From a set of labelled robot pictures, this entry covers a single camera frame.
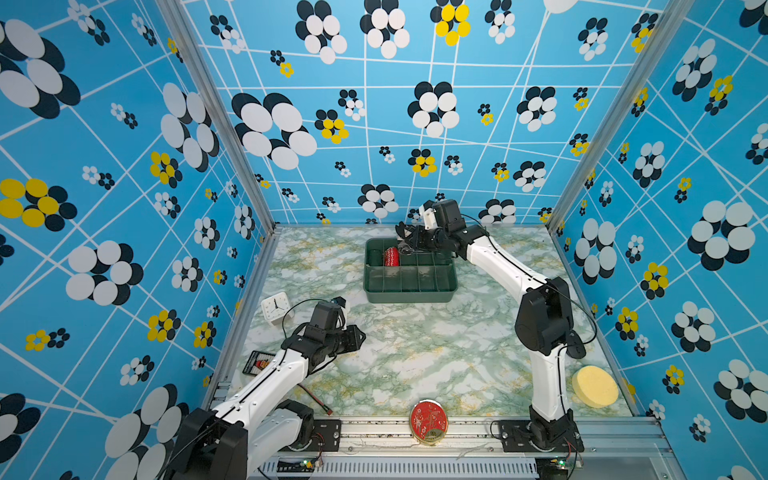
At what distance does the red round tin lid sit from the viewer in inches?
28.4

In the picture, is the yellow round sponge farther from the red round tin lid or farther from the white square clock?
the white square clock

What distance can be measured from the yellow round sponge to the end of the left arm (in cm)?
62

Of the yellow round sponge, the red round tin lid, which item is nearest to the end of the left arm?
the red round tin lid

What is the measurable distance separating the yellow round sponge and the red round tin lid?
1.24 ft

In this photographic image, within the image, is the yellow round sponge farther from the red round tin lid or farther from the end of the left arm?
the end of the left arm

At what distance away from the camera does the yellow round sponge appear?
30.9 inches

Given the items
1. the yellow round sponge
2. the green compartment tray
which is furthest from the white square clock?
the yellow round sponge

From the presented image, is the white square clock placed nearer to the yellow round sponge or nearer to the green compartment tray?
the green compartment tray

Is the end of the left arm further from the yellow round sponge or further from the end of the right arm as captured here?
the yellow round sponge

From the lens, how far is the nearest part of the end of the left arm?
615 millimetres

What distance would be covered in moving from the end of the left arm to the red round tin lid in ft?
0.76
